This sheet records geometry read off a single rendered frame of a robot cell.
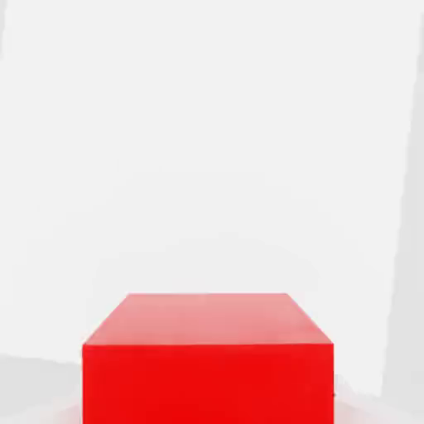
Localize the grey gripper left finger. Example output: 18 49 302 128
49 393 84 424

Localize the small red cube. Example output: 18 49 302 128
81 292 335 424

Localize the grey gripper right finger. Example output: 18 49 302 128
333 373 373 424

